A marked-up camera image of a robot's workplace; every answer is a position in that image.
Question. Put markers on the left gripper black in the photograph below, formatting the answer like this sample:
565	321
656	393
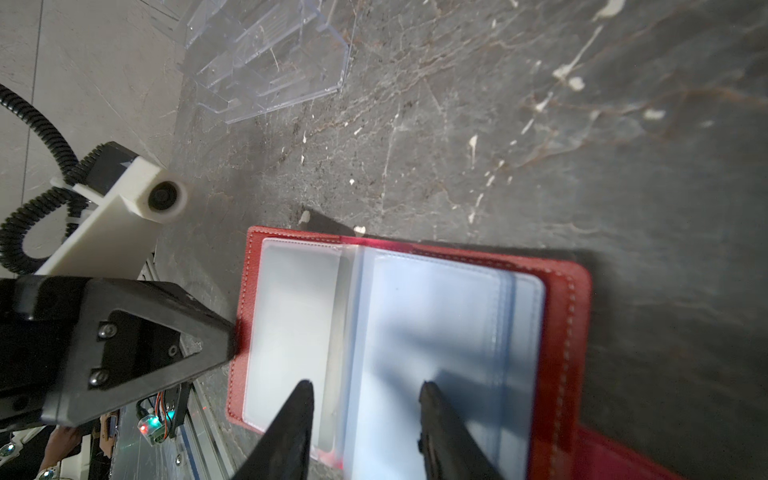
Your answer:
73	349

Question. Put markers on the red leather card holder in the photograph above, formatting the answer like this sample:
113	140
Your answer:
367	321

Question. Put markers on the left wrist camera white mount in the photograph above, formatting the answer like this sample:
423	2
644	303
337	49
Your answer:
133	199

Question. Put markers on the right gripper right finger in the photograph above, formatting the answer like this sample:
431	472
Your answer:
448	449

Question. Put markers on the clear acrylic organizer tray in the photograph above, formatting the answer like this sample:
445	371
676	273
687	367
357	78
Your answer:
249	58

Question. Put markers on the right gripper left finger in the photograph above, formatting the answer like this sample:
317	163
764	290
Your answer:
283	452

